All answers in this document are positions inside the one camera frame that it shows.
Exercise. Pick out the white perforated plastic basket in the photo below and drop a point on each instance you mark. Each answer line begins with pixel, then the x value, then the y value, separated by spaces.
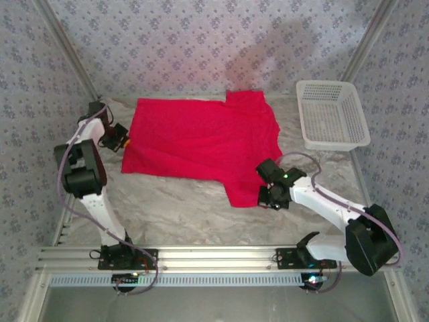
pixel 332 114

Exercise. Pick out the red t-shirt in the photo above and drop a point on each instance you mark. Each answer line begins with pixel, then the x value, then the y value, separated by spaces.
pixel 201 141

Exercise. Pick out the aluminium frame post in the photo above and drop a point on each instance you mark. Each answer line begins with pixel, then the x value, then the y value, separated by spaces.
pixel 368 40
pixel 72 57

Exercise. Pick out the grooved aluminium mounting rail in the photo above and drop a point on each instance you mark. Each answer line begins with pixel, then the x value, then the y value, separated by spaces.
pixel 218 256

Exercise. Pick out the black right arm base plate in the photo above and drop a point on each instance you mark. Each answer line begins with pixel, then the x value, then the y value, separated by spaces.
pixel 285 258

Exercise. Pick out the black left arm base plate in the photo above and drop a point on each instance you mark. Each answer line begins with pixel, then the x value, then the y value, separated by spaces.
pixel 152 253

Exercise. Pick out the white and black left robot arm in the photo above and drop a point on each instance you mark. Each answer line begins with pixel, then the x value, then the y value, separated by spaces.
pixel 97 204

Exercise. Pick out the grey metal sheet panel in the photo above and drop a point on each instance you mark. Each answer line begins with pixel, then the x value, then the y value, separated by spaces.
pixel 218 305

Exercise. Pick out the black controller board with LED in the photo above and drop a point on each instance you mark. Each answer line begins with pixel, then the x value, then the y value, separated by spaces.
pixel 122 280
pixel 316 284

